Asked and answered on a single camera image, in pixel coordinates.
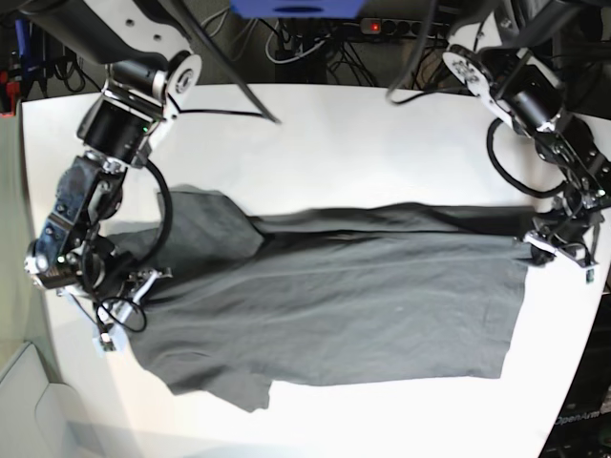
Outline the dark grey t-shirt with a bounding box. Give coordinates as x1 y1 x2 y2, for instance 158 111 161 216
128 188 534 412

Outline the white camera bracket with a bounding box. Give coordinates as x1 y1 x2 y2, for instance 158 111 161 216
71 266 174 358
516 225 600 285

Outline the black power strip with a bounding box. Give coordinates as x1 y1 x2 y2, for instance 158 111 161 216
359 18 450 40

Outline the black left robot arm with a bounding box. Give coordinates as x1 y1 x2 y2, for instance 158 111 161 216
442 1 610 270

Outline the black cable bundle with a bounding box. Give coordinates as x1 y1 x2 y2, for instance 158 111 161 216
262 18 454 90

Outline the red clamp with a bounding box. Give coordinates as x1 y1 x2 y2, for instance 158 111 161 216
0 71 20 116

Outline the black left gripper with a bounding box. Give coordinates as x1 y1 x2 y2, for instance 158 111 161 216
531 212 591 266

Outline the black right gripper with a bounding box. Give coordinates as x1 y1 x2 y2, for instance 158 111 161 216
86 270 135 303

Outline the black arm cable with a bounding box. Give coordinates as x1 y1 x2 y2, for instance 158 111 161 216
176 0 283 126

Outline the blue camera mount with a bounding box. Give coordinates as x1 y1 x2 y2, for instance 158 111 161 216
230 0 365 19

